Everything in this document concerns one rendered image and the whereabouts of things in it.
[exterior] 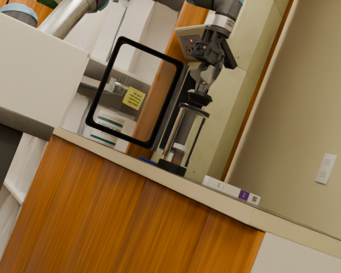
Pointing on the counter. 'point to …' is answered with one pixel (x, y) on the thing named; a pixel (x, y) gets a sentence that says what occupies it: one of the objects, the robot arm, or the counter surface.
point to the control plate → (189, 43)
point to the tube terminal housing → (232, 89)
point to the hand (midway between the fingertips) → (202, 89)
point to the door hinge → (170, 108)
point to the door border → (162, 105)
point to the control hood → (192, 34)
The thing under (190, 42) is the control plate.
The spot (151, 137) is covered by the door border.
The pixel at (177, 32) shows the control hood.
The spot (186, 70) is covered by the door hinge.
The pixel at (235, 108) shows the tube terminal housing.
